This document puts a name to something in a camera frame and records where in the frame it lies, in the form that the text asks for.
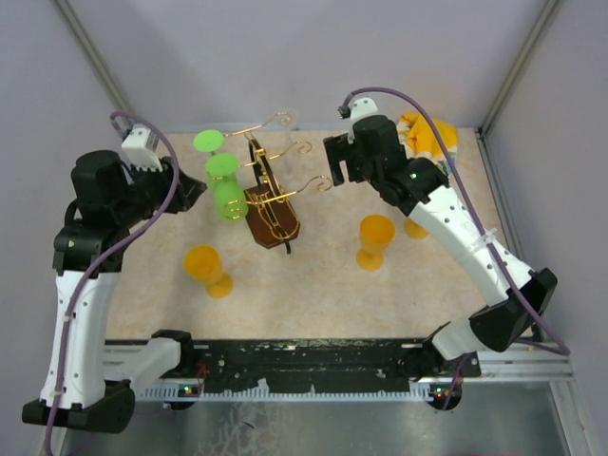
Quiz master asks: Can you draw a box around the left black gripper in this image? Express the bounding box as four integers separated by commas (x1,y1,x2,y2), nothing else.
112,155,207,228

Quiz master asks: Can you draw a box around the green wine glass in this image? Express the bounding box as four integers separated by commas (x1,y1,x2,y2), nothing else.
193,129,225,159
205,153,248,221

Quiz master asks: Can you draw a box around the green wine glass front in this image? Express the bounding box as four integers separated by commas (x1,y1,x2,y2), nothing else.
193,129,225,159

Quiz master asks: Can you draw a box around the orange wine glass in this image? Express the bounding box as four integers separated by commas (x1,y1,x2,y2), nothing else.
404,218,428,239
356,215,395,271
183,244,233,298

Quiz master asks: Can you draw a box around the clear wine glass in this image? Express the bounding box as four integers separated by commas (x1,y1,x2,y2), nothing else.
275,107,298,146

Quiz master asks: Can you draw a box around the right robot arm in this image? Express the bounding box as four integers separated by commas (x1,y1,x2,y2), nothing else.
323,114,558,376

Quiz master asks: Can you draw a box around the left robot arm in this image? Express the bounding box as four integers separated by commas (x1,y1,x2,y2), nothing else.
22,150,207,433

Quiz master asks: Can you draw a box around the yellow patterned cloth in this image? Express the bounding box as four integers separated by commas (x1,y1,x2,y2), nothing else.
396,113,459,176

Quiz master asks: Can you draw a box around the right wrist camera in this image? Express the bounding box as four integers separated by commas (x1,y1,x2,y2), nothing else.
338,97,379,144

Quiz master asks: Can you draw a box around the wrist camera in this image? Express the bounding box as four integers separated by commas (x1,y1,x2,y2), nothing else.
338,97,379,144
122,123,162,172

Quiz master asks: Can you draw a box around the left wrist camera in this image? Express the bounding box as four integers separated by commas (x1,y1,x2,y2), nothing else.
122,123,162,172

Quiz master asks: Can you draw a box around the gold wire wine glass rack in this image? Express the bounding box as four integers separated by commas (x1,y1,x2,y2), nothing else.
225,112,313,255

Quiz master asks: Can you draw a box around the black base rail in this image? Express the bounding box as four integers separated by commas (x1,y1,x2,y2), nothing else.
140,338,481,409

